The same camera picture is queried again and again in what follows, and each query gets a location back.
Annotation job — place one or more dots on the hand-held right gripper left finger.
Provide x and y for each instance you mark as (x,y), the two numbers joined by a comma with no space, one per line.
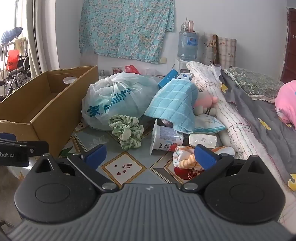
(96,154)

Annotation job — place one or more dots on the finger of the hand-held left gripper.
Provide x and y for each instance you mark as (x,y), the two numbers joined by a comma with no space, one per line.
(38,148)

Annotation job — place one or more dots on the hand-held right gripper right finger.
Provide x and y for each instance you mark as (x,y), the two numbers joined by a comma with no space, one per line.
(205,158)

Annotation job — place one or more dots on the orange white striped towel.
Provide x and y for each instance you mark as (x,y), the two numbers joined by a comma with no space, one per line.
(185,157)

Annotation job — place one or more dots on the brown cardboard box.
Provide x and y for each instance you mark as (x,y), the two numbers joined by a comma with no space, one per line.
(46,109)

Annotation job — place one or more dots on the pink white plush doll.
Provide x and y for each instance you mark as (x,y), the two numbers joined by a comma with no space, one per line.
(203,102)

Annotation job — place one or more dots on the gold wrapped tissue pack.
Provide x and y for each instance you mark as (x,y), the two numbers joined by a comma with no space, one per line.
(203,139)

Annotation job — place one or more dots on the small blue pillow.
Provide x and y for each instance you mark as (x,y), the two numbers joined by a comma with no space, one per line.
(208,124)

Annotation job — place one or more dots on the green white scrunchie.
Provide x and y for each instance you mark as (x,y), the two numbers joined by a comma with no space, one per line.
(126,134)

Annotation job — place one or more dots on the white quilted blanket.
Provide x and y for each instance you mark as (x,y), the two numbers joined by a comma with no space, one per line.
(231,120)

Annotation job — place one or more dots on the white yogurt cup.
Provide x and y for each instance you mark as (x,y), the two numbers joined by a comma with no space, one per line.
(164,139)

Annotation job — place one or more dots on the grey blanket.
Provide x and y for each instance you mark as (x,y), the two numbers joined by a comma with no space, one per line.
(261,129)

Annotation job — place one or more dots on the light blue checked towel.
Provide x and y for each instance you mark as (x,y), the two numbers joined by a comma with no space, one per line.
(171,102)

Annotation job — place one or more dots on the translucent printed plastic bag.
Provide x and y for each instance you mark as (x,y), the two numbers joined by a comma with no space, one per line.
(129,92)

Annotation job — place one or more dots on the folding wheelchair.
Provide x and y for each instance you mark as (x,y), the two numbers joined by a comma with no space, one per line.
(18,78)

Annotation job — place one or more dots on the white blue packet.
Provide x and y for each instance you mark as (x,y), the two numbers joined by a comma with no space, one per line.
(185,76)

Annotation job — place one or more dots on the blue box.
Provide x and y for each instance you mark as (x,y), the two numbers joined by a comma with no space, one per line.
(167,77)

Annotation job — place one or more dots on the green floral pillow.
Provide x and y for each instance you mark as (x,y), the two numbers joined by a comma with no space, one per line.
(254,83)

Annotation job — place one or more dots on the hanging red bag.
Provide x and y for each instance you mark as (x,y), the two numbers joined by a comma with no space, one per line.
(12,60)

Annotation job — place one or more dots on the white water dispenser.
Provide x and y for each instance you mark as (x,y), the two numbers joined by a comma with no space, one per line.
(179,66)

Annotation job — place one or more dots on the pink quilt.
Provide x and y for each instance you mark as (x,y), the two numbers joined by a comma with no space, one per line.
(288,102)

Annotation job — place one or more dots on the fabric covered headboard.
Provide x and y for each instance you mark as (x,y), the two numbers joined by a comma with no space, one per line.
(226,53)

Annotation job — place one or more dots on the beige curtain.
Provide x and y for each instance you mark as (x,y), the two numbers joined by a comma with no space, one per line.
(44,34)

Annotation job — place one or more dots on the large water bottle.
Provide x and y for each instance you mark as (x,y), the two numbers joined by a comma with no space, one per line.
(188,46)

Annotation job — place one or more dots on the dark blue cloth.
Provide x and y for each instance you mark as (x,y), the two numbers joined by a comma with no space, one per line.
(11,33)

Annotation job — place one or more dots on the pink small bottle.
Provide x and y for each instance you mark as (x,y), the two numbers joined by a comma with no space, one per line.
(190,26)

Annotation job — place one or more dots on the clear small bottle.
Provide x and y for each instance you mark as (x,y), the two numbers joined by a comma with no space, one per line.
(184,26)

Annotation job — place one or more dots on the brown wooden door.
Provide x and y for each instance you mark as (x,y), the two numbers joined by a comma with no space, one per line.
(290,46)

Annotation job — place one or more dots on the wall socket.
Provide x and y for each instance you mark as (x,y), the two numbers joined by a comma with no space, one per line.
(163,61)

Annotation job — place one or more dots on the teal floral wall cloth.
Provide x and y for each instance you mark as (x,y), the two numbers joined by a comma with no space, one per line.
(124,27)

